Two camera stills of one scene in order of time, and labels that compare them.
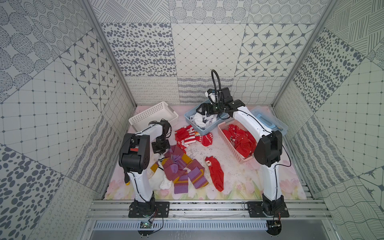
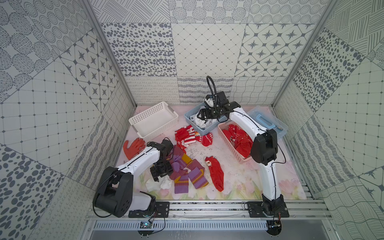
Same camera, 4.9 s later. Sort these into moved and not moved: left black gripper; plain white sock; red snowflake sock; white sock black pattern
Moved: left black gripper
Not moved: red snowflake sock; plain white sock; white sock black pattern
